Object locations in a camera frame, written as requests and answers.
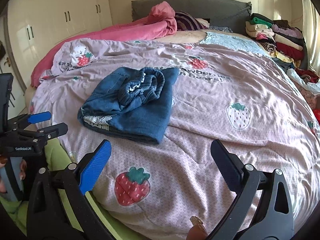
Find cream wardrobe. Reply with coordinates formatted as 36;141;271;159
7;0;112;88

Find stack of folded clothes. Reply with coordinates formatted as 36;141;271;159
245;14;308;70

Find pink red blanket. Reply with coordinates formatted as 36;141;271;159
30;1;177;88

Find dark grey headboard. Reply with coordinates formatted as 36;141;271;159
131;0;252;35

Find light blue cloth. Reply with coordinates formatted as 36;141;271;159
200;32;269;56

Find red plastic bag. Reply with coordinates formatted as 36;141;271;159
312;109;320;124

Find green sleeve forearm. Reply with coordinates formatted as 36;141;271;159
1;139;146;239

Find left hand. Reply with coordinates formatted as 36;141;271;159
0;155;28;194

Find white bag with clothes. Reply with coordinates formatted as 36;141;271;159
286;68;320;93

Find purple striped pillow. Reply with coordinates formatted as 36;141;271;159
175;11;208;31

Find pink strawberry print duvet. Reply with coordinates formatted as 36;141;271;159
29;38;319;239

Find blue denim lace-trimmed pants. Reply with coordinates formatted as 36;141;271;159
78;67;180;144

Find hanging bags on wall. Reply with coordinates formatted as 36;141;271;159
0;41;6;60

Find right thumb with nail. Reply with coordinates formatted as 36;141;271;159
186;216;208;240

